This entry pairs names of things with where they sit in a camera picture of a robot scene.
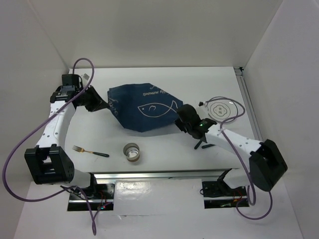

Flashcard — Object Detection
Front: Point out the white plate green rim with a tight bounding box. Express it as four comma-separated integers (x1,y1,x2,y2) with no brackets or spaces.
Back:
204,96,243,123

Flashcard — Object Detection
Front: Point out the blue fish placemat cloth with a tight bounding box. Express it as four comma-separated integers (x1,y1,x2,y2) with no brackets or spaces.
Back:
107,83,183,132

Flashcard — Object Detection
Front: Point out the gold fork green handle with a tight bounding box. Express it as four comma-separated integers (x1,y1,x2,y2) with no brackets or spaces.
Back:
72,145,110,157

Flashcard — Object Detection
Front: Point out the white and brown cup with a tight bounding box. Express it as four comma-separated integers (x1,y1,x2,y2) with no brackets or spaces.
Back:
123,143,140,162

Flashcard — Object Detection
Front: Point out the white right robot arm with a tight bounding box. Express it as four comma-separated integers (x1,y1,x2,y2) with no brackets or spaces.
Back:
175,104,288,195

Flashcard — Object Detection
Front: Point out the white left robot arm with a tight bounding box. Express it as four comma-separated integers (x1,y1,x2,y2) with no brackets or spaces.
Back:
24,85,109,199

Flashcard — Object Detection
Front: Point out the gold knife green handle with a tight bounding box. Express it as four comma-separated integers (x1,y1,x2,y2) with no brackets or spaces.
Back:
194,140,202,150

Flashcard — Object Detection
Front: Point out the gold spoon green handle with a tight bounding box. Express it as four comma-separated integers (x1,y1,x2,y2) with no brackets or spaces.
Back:
201,144,215,149

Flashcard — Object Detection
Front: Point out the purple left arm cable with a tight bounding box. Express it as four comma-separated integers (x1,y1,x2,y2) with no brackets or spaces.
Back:
2,58,97,236

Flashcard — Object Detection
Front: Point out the aluminium table rail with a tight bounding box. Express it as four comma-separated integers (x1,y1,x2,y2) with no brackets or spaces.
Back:
94,169,229,181

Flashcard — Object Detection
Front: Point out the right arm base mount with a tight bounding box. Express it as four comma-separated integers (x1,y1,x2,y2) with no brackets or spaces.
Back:
199,181,249,209

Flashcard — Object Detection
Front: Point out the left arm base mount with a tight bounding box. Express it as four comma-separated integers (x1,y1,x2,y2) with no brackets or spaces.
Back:
67,182,115,212

